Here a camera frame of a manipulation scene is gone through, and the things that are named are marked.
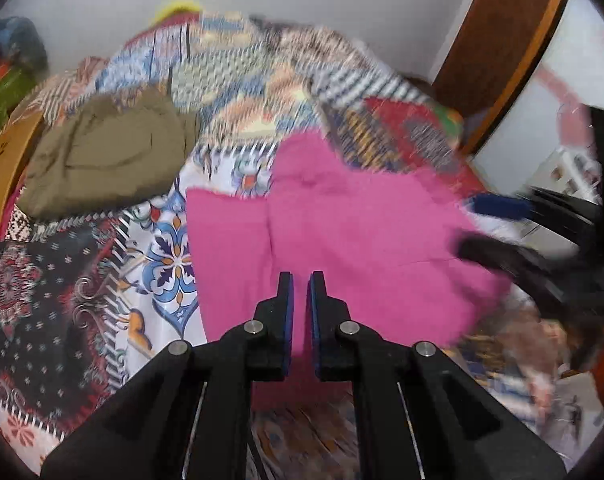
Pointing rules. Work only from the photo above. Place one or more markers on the pile of clothes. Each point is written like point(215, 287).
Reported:
point(17, 40)

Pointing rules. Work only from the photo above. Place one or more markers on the bamboo lap table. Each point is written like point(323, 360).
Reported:
point(7, 170)

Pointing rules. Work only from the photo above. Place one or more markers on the white appliance with stickers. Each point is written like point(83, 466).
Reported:
point(561, 170)

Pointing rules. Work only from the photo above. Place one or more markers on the olive green pants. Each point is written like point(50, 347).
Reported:
point(107, 155)

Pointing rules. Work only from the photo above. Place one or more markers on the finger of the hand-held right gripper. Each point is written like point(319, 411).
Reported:
point(501, 257)
point(496, 207)

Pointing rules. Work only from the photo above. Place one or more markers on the patchwork printed bedspread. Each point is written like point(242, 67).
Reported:
point(32, 285)

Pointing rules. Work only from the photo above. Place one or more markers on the pink pants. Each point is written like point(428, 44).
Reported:
point(357, 220)

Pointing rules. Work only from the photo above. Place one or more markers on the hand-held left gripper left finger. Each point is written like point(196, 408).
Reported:
point(269, 340)

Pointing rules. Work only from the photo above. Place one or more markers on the white sliding door pink hearts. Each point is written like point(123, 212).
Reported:
point(521, 130)

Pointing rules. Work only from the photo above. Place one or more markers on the brown wooden door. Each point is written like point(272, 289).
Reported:
point(496, 35)

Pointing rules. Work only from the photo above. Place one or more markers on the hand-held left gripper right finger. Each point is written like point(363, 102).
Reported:
point(332, 340)

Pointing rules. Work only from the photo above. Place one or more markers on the green storage bag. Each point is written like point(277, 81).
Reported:
point(7, 95)

